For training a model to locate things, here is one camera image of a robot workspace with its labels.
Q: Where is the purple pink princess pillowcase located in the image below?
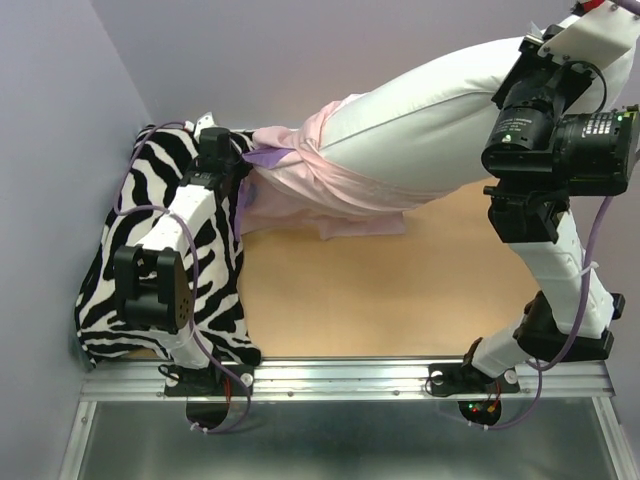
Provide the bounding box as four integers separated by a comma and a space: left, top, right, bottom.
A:
235, 94, 449, 240

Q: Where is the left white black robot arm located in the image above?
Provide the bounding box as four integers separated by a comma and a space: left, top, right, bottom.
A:
113, 127, 251, 397

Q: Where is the zebra striped pillow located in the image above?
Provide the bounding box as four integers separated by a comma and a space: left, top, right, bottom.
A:
73, 124, 262, 367

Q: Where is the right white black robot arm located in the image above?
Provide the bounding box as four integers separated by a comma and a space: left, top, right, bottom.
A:
456, 25, 639, 390

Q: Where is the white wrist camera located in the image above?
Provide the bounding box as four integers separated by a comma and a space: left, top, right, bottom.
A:
538, 1, 639, 69
183, 111, 217, 140

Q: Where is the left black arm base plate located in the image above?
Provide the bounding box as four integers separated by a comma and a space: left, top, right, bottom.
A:
158, 364, 244, 397

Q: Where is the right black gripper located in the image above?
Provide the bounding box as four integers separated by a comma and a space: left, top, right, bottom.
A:
487, 24, 618, 171

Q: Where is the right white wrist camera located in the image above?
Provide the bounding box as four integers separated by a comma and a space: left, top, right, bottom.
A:
538, 1, 639, 69

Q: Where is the white pillow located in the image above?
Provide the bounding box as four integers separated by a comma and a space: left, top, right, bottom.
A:
317, 19, 636, 199

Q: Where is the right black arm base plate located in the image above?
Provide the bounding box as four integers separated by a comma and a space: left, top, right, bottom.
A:
426, 362, 520, 398

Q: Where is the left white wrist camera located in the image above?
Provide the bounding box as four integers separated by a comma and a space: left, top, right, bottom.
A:
183, 111, 217, 140

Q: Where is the aluminium mounting rail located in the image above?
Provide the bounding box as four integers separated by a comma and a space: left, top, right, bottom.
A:
80, 357, 614, 403

